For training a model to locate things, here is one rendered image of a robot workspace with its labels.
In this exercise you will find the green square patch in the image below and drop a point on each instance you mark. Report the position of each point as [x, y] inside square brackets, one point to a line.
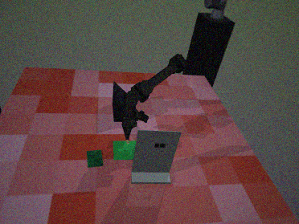
[123, 151]

